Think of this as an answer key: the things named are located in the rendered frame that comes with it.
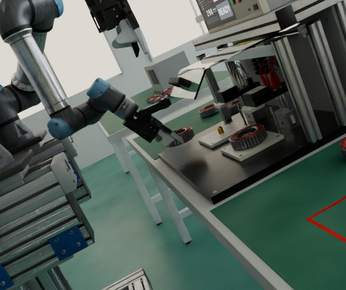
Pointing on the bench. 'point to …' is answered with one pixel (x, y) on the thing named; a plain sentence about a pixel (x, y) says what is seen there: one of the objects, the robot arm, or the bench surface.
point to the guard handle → (180, 81)
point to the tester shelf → (264, 23)
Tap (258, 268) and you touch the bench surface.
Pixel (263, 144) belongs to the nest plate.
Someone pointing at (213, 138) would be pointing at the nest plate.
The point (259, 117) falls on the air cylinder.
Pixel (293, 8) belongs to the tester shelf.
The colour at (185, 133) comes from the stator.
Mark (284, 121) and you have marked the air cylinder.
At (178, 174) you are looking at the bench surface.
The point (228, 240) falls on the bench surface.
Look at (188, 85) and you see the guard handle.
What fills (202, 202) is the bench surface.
